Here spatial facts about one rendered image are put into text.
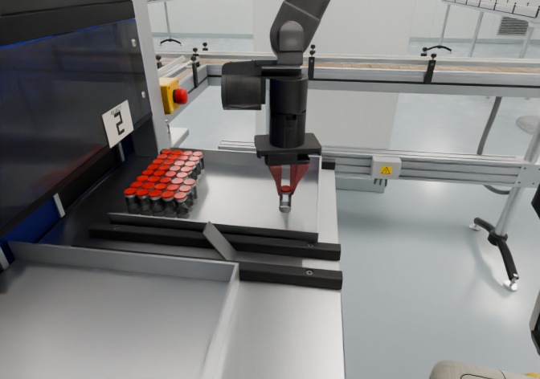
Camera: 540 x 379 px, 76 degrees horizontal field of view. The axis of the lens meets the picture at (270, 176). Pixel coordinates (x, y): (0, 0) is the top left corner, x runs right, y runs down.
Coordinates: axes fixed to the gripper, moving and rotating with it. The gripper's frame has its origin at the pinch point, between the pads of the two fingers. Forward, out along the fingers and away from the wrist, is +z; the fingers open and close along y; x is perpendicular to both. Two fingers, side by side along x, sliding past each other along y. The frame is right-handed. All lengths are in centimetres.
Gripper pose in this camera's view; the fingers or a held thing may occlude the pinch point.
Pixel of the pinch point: (285, 189)
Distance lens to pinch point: 60.6
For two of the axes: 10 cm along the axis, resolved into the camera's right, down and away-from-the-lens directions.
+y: -9.9, 0.5, -1.1
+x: 1.2, 4.8, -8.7
